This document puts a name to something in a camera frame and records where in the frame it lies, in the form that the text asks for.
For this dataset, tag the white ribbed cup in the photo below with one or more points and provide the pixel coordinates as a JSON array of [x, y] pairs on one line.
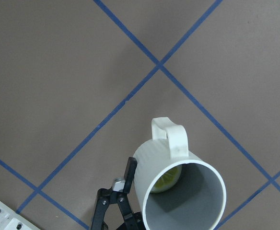
[[176, 189]]

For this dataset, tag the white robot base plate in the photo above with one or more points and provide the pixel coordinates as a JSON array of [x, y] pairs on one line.
[[9, 220]]

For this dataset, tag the brown table mat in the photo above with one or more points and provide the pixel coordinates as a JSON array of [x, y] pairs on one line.
[[81, 80]]

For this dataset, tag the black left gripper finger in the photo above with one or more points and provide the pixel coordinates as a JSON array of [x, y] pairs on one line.
[[118, 194]]

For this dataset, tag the yellow lemon slice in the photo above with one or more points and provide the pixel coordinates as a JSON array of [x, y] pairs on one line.
[[167, 180]]

